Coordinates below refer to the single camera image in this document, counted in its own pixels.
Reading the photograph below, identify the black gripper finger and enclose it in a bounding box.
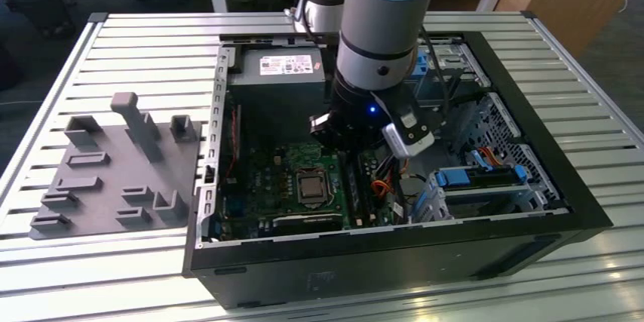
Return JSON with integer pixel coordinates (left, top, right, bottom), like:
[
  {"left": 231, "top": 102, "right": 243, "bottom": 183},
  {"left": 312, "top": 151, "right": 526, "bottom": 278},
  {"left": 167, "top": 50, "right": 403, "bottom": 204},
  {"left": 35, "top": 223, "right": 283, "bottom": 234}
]
[{"left": 308, "top": 113, "right": 336, "bottom": 146}]

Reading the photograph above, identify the grey power supply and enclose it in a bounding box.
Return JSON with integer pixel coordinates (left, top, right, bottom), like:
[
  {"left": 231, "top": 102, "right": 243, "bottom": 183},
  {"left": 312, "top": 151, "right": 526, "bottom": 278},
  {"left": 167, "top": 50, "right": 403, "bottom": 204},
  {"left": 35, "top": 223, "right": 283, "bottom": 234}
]
[{"left": 228, "top": 48, "right": 338, "bottom": 146}]

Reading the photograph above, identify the metal socket cover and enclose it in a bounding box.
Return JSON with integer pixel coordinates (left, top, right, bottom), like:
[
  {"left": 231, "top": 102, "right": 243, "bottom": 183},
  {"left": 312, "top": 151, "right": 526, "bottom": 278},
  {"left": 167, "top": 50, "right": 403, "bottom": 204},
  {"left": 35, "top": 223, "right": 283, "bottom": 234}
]
[{"left": 294, "top": 167, "right": 334, "bottom": 210}]

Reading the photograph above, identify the silver CPU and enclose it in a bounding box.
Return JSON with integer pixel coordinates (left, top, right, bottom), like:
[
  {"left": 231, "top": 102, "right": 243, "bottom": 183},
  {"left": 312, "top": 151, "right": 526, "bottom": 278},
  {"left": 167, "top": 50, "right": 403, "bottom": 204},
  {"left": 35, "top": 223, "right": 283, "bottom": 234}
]
[{"left": 298, "top": 175, "right": 327, "bottom": 201}]

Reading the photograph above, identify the green motherboard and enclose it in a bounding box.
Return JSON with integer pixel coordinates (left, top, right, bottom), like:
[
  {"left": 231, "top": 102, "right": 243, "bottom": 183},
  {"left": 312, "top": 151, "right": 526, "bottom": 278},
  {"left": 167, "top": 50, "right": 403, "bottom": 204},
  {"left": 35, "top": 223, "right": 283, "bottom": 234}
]
[{"left": 216, "top": 142, "right": 399, "bottom": 242}]

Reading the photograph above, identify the hard disk in blue carrier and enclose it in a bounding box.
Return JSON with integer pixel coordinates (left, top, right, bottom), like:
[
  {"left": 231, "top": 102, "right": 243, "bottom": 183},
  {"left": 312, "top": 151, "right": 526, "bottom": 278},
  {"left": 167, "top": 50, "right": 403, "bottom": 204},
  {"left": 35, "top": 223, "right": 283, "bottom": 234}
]
[{"left": 432, "top": 165, "right": 528, "bottom": 189}]

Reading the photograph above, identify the black graphics card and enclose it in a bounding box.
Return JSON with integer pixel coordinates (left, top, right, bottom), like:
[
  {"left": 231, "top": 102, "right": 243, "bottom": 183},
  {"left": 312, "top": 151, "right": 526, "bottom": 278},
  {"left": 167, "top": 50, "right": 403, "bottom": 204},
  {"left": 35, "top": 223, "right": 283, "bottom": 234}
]
[{"left": 271, "top": 210, "right": 344, "bottom": 233}]

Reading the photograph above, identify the metal optical drive cage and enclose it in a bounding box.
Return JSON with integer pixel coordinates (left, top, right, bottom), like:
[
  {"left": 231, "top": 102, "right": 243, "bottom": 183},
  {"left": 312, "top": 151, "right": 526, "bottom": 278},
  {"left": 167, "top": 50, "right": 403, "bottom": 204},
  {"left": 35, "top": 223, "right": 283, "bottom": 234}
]
[{"left": 412, "top": 41, "right": 492, "bottom": 112}]

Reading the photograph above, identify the metal disk bay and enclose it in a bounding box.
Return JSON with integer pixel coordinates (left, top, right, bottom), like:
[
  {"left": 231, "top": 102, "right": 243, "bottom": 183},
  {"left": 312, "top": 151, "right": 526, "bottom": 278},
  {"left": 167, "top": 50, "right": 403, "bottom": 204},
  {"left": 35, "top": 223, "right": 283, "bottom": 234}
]
[{"left": 410, "top": 163, "right": 570, "bottom": 225}]

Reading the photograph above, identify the black PC case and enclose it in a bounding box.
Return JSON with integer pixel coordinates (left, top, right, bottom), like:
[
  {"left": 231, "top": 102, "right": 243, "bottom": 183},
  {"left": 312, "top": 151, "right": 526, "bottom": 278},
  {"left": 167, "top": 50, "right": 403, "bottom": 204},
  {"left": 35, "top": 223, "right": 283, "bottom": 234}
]
[{"left": 180, "top": 30, "right": 614, "bottom": 310}]

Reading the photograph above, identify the grey parts rack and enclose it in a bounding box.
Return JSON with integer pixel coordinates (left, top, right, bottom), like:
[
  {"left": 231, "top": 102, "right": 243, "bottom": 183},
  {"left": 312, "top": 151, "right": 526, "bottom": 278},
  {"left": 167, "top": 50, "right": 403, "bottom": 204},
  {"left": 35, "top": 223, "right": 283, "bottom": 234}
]
[{"left": 30, "top": 91, "right": 207, "bottom": 241}]

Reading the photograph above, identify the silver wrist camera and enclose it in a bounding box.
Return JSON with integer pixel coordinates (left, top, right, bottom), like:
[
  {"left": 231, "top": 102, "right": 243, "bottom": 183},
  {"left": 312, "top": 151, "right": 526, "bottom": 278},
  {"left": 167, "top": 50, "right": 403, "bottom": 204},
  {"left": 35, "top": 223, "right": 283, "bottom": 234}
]
[{"left": 380, "top": 105, "right": 438, "bottom": 159}]

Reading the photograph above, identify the multicolour wire bundle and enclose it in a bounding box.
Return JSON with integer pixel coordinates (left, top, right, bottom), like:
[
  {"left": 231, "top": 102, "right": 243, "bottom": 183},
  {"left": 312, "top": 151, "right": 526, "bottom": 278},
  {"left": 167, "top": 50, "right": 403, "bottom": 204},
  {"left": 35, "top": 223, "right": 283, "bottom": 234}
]
[{"left": 375, "top": 154, "right": 412, "bottom": 184}]

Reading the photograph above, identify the orange wire bundle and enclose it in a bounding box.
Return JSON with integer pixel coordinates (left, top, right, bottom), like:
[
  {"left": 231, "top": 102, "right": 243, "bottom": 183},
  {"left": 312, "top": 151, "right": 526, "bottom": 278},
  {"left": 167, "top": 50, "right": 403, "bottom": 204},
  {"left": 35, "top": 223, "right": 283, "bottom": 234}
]
[{"left": 371, "top": 179, "right": 404, "bottom": 201}]

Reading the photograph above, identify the red wire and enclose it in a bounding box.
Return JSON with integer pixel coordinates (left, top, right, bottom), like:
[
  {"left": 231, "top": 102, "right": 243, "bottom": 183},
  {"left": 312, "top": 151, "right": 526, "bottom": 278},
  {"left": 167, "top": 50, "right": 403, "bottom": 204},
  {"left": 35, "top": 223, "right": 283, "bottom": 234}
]
[{"left": 224, "top": 109, "right": 239, "bottom": 180}]

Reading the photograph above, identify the thick black cable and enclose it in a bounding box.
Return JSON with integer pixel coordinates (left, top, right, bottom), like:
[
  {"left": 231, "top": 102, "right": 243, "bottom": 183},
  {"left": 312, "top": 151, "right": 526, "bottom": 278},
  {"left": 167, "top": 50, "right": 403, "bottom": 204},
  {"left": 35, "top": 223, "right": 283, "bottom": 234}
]
[{"left": 432, "top": 91, "right": 479, "bottom": 119}]

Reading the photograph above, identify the blue data wire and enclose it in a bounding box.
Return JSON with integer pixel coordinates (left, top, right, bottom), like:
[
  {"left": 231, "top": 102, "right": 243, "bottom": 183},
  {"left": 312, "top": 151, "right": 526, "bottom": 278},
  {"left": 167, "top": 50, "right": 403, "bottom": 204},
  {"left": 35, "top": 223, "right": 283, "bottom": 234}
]
[{"left": 471, "top": 149, "right": 494, "bottom": 171}]

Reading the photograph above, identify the orange data wire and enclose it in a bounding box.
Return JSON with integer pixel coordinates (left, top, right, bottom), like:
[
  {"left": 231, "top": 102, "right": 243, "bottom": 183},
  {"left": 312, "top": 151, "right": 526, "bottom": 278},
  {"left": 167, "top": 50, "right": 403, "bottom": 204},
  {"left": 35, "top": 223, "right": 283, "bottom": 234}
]
[{"left": 480, "top": 146, "right": 511, "bottom": 167}]

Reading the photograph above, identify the perforated metal cage wall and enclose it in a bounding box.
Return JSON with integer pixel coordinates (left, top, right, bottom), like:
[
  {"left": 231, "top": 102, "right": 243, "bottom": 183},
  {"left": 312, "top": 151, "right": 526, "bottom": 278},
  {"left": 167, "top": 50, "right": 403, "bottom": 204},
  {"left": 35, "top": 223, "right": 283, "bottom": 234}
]
[{"left": 442, "top": 91, "right": 563, "bottom": 202}]

